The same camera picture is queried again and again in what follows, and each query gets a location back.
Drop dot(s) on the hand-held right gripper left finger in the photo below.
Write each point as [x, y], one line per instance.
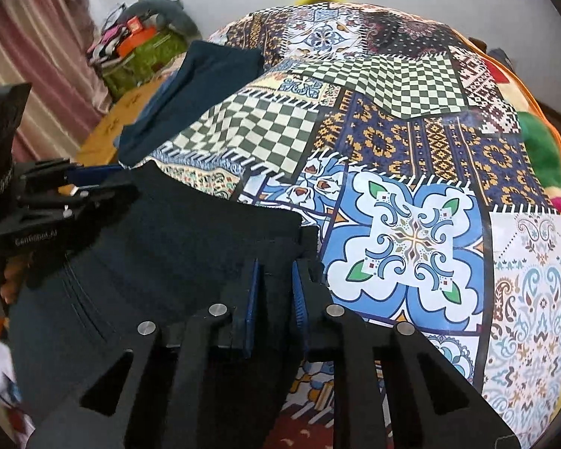
[252, 308]

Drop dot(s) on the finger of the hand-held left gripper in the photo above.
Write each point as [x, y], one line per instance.
[93, 174]
[107, 196]

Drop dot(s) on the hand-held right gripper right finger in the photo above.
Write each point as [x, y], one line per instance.
[299, 304]

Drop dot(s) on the black pants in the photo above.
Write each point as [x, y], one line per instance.
[168, 243]

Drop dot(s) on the folded dark navy pants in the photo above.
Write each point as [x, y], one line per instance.
[196, 89]

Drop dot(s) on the person's left hand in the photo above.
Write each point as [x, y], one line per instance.
[10, 285]

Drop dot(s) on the blue jeans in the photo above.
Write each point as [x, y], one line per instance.
[156, 98]

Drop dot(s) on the green fabric storage box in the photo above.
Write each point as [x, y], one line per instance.
[149, 56]

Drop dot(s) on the pile of clothes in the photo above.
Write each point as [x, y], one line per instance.
[105, 42]

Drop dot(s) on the orange flat box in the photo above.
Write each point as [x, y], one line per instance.
[138, 39]

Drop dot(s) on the white floral bed sheet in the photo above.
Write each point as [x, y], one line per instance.
[4, 383]

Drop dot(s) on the striped pink curtain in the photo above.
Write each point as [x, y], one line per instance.
[32, 42]

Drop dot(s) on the patchwork printed blanket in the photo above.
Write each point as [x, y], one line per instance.
[402, 196]

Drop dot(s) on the small red box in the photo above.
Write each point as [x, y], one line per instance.
[133, 25]

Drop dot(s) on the grey plush pillow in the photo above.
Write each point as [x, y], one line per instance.
[168, 14]

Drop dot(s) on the orange green fleece blanket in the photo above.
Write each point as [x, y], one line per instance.
[537, 135]

